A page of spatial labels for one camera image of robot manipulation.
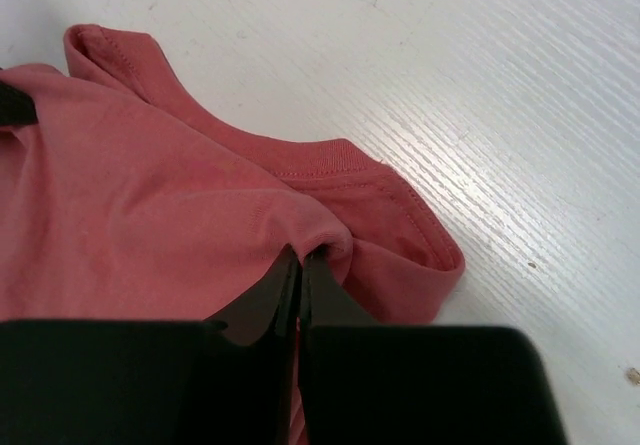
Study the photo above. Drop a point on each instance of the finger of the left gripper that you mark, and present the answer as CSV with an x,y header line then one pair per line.
x,y
17,108

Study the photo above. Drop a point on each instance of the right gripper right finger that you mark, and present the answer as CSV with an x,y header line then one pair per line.
x,y
340,361

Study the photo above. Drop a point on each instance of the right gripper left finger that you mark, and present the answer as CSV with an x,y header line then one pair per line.
x,y
249,364

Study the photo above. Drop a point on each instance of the pink t-shirt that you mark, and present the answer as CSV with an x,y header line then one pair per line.
x,y
129,200

